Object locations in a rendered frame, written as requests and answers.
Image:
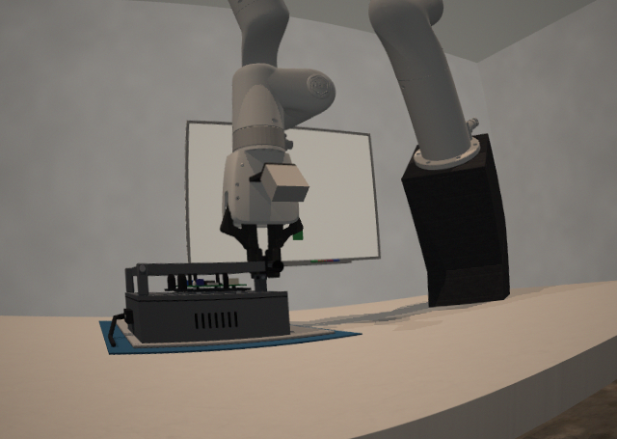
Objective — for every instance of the green circuit board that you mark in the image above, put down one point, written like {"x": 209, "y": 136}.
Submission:
{"x": 201, "y": 283}

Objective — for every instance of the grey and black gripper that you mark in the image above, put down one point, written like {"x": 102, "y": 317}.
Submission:
{"x": 254, "y": 205}

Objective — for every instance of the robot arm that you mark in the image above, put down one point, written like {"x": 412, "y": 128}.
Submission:
{"x": 262, "y": 94}

